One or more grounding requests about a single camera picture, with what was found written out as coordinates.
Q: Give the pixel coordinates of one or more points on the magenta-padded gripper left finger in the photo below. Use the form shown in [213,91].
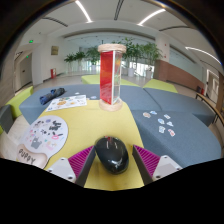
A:
[63,168]

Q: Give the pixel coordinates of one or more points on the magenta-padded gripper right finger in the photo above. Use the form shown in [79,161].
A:
[166,166]

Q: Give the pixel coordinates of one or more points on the black computer mouse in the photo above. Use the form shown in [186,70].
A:
[111,156]

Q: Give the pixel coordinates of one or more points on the small loose stickers group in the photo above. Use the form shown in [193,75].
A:
[161,129]

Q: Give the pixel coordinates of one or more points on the white sticker sheet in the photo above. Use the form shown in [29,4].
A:
[66,102]

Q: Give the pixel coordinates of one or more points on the long grey upholstered bench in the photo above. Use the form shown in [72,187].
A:
[33,106]

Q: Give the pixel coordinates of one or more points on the dark blue folded umbrella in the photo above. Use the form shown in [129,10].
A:
[51,95]

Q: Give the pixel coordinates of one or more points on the dark grey ottoman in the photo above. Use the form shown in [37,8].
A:
[6,118]

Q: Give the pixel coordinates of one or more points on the lime green upholstered bench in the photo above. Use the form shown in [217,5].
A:
[160,85]
[20,100]
[90,79]

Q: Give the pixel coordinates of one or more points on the red fire extinguisher box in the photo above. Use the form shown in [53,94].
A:
[53,73]

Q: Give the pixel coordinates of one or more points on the red panel column wooden ends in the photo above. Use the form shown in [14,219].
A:
[106,76]

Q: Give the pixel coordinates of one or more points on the grey door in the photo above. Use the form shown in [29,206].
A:
[26,71]

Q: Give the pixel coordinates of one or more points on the potted green plants group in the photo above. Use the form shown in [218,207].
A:
[151,51]

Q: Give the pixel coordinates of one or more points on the green exit sign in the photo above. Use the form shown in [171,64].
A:
[31,41]

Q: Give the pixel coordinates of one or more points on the ceiling light strips group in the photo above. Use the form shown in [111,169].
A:
[83,11]

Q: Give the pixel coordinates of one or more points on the wooden frame chair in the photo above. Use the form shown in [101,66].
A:
[204,99]

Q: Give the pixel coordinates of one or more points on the brown wall plaque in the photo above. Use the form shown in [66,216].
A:
[54,50]

